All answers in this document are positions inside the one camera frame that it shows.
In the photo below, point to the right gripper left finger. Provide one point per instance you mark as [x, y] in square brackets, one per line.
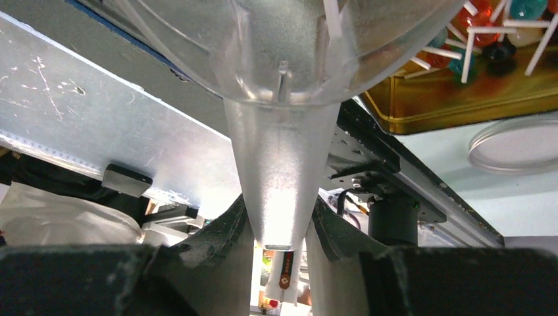
[207, 274]

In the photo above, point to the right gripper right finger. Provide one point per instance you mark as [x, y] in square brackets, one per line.
[353, 274]

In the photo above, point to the gold tin with lollipops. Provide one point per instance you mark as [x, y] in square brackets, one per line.
[494, 60]

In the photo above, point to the white cloth bag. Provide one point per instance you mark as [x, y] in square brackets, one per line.
[34, 217]

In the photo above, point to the white jar lid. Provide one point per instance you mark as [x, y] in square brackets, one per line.
[516, 147]

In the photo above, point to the clear plastic scoop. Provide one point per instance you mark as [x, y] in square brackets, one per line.
[283, 68]

